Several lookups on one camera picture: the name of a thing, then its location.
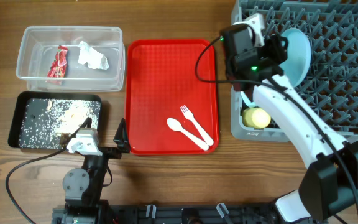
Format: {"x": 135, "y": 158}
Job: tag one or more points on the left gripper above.
{"x": 121, "y": 139}

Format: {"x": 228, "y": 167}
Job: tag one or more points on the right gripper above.
{"x": 272, "y": 46}

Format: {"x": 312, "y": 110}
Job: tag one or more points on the light blue plate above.
{"x": 298, "y": 56}

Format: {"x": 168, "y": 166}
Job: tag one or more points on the white plastic spoon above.
{"x": 175, "y": 125}

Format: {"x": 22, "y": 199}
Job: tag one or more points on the light blue bowl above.
{"x": 247, "y": 101}

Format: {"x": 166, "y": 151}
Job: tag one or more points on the yellow cup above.
{"x": 256, "y": 118}

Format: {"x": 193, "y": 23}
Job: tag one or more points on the white plastic fork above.
{"x": 189, "y": 116}

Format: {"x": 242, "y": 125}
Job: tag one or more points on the white tissue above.
{"x": 91, "y": 57}

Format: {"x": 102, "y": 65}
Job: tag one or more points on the red snack wrapper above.
{"x": 59, "y": 65}

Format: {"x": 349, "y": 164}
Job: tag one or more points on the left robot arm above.
{"x": 83, "y": 186}

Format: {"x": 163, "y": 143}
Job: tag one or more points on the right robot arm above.
{"x": 265, "y": 73}

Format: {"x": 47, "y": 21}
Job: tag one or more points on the grey dishwasher rack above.
{"x": 331, "y": 85}

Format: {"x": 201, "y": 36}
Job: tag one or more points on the black food waste tray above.
{"x": 24, "y": 96}

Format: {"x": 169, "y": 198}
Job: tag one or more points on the clear plastic waste bin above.
{"x": 39, "y": 47}

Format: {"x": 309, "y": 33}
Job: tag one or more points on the red serving tray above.
{"x": 163, "y": 75}

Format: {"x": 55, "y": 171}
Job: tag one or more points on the food scraps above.
{"x": 45, "y": 120}

